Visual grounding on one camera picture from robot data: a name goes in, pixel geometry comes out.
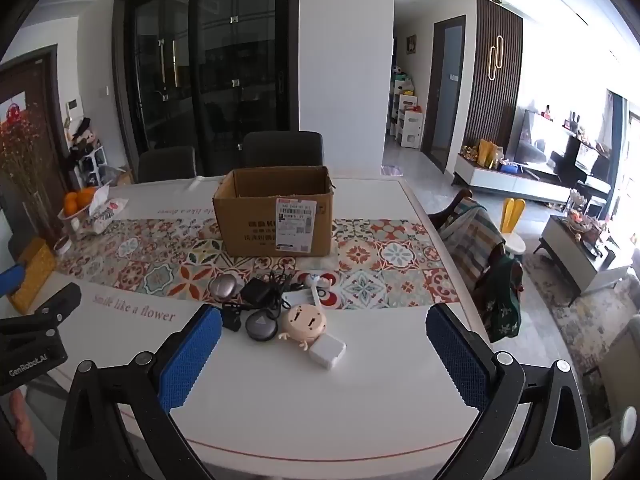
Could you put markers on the silver egg-shaped device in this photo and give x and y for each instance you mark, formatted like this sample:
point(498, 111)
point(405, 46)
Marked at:
point(224, 287)

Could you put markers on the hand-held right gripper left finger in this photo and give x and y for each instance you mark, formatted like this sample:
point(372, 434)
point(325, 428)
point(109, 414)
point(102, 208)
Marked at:
point(192, 355)

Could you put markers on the person's left hand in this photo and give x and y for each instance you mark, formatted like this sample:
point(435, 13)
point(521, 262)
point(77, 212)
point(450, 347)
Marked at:
point(19, 415)

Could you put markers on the small round jar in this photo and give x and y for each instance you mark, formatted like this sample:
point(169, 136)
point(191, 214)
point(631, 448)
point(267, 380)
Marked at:
point(62, 246)

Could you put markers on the dried flower bouquet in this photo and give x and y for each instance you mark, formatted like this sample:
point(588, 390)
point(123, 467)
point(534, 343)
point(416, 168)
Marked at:
point(22, 170)

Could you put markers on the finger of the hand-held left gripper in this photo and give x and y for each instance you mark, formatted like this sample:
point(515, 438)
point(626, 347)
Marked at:
point(11, 276)
point(57, 305)

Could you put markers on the black glass sliding doors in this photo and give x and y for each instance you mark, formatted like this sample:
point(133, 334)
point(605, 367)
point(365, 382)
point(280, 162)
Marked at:
point(210, 70)

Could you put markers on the patterned floor rug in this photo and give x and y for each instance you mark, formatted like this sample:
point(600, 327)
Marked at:
point(590, 320)

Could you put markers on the bowl of oranges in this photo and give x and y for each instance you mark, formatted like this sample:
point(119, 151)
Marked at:
point(75, 202)

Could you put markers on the wooden chair with striped blanket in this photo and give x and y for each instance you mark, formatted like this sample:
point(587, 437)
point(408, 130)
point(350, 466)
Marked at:
point(472, 230)

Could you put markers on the white charger cube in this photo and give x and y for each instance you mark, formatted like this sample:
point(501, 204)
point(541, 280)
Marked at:
point(327, 352)

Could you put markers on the wooden chair with green cloth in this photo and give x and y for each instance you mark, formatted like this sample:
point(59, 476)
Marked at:
point(502, 295)

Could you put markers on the white storage shelf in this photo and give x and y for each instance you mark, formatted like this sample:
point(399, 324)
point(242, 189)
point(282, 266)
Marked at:
point(409, 122)

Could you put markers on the white battery case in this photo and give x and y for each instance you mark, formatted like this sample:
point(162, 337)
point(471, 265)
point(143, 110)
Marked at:
point(296, 301)

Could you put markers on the dark upholstered chair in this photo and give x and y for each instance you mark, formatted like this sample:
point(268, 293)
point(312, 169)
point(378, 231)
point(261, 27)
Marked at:
point(282, 149)
point(166, 164)

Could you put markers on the yellow woven box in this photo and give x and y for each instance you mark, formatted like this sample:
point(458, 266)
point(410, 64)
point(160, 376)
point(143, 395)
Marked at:
point(32, 272)

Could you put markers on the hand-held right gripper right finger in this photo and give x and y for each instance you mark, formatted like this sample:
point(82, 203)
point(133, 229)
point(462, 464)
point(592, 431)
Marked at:
point(457, 357)

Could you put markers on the yellow bunny-ear stool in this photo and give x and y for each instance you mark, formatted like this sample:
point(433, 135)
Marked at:
point(512, 230)

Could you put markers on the peach round toy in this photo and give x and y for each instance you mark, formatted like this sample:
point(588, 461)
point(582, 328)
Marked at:
point(302, 322)

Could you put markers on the white tv cabinet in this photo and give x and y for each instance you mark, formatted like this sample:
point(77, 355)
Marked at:
point(510, 180)

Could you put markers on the patterned table runner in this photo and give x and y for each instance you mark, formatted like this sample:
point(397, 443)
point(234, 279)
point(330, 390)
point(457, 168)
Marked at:
point(150, 260)

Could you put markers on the shoe rack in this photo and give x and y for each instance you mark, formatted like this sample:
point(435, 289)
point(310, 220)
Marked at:
point(91, 167)

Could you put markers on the white coffee table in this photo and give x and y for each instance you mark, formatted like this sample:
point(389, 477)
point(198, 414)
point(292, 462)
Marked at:
point(575, 260)

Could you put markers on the small black device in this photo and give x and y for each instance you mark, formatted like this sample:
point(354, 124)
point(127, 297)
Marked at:
point(231, 317)

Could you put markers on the television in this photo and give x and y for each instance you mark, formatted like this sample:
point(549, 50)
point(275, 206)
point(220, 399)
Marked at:
point(532, 140)

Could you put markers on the brown cardboard box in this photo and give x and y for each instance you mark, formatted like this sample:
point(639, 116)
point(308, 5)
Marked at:
point(270, 210)

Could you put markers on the dark round puck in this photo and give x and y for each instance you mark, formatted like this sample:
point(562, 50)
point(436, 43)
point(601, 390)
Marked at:
point(259, 325)

